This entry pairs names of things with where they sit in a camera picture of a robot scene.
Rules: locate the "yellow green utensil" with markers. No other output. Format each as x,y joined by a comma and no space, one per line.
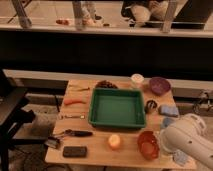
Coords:
78,88

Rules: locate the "yellow apple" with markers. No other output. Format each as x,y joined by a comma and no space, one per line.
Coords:
114,141

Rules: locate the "red object on far floor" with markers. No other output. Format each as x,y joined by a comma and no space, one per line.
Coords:
62,22

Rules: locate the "blue grey cloth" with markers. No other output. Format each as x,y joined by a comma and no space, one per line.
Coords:
180,158

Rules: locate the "orange red bowl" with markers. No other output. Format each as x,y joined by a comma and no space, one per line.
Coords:
148,145

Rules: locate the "orange carrot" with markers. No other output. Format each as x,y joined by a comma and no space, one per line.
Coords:
73,101

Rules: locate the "green plastic tray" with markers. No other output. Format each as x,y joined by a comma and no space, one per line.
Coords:
117,108

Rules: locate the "dark grape bunch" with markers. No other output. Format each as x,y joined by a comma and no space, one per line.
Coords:
105,84

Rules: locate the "blue sponge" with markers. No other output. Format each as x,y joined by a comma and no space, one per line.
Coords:
170,111

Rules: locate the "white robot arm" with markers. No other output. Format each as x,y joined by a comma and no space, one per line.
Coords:
186,134

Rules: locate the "black rectangular block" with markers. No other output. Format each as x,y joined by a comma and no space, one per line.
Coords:
74,151

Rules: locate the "person in beige clothes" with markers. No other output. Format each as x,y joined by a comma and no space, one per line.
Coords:
145,13

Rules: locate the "black chair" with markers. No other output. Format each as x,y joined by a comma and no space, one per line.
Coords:
12,117

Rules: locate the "white cup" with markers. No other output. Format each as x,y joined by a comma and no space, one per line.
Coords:
136,80

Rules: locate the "purple bowl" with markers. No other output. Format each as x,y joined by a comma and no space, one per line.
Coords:
159,85

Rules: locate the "small metal clip object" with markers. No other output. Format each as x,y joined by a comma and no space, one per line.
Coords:
53,142

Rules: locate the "black handled tool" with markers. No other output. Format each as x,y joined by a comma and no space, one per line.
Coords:
75,133

